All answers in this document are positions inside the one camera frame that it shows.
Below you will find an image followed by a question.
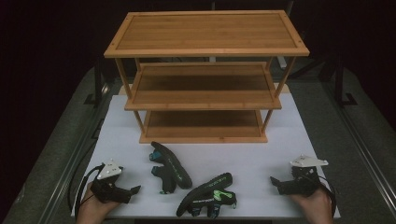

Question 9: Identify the black metal stand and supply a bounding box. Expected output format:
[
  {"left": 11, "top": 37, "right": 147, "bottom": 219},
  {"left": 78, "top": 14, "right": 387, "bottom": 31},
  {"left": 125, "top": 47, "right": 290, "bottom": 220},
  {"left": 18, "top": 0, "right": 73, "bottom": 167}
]
[
  {"left": 83, "top": 55, "right": 108, "bottom": 108},
  {"left": 332, "top": 57, "right": 359, "bottom": 108}
]

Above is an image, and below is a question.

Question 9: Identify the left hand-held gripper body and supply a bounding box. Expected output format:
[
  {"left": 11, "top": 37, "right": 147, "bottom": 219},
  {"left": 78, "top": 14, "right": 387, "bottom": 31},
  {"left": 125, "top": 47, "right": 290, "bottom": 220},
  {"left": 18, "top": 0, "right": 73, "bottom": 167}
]
[{"left": 90, "top": 159, "right": 133, "bottom": 205}]

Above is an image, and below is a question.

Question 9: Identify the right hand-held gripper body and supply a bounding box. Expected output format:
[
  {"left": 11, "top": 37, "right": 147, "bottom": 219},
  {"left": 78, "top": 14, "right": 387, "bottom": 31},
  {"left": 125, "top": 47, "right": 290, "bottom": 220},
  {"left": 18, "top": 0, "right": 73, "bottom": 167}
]
[{"left": 277, "top": 154, "right": 330, "bottom": 198}]

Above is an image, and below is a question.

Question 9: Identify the white bar behind shelf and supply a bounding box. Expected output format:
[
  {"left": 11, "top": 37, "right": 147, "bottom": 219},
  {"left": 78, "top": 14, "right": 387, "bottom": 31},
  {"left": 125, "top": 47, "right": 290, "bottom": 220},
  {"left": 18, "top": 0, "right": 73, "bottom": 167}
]
[{"left": 276, "top": 55, "right": 288, "bottom": 70}]

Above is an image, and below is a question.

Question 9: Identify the black sandal with green label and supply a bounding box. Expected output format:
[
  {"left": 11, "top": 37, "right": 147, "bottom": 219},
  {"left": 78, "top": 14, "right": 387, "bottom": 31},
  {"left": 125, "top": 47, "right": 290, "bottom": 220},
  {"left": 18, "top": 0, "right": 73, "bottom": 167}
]
[
  {"left": 176, "top": 172, "right": 238, "bottom": 219},
  {"left": 148, "top": 141, "right": 193, "bottom": 195}
]

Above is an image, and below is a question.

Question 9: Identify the person's left hand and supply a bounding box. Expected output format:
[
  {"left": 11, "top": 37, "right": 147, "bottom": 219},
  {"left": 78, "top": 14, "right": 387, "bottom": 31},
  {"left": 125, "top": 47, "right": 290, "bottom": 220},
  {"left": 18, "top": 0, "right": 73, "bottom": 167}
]
[{"left": 76, "top": 181, "right": 121, "bottom": 224}]

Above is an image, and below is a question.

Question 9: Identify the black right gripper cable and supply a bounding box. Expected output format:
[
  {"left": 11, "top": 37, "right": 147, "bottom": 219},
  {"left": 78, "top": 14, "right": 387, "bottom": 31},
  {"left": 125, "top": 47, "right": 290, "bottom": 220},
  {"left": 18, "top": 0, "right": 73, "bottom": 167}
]
[{"left": 317, "top": 175, "right": 338, "bottom": 217}]

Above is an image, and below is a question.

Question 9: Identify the person's right hand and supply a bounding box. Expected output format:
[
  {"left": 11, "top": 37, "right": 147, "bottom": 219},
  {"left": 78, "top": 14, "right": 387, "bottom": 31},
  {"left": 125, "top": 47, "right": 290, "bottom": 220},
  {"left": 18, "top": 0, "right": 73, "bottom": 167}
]
[{"left": 289, "top": 186, "right": 334, "bottom": 224}]

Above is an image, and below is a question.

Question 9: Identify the white table board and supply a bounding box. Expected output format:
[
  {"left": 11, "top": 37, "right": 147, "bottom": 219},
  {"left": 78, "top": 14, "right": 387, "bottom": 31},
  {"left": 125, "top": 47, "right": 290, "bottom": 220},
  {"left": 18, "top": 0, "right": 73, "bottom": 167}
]
[{"left": 70, "top": 92, "right": 341, "bottom": 220}]

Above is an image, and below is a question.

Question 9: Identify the wooden three-tier shelf rack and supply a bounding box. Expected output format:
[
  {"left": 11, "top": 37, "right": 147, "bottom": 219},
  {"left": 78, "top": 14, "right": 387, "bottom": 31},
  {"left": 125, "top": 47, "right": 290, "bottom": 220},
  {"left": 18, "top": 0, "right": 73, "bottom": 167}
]
[{"left": 103, "top": 9, "right": 311, "bottom": 145}]

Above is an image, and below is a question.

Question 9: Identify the aluminium frame rail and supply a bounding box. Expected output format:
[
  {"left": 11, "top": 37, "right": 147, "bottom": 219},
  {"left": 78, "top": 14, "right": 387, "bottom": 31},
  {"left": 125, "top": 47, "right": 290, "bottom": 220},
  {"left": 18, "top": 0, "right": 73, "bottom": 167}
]
[
  {"left": 36, "top": 85, "right": 111, "bottom": 224},
  {"left": 321, "top": 82, "right": 396, "bottom": 208}
]

